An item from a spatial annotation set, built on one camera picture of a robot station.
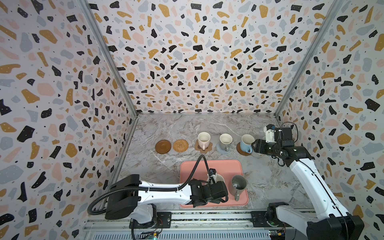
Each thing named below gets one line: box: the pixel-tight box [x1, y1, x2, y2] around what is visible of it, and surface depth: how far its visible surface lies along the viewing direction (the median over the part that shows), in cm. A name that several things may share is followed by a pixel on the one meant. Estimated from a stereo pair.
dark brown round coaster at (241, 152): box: [236, 142, 252, 156], surface depth 101 cm
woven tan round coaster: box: [172, 139, 189, 153], surface depth 105 cm
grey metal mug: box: [228, 174, 248, 202], surface depth 85 cm
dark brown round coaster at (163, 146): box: [155, 139, 172, 155], surface depth 104 cm
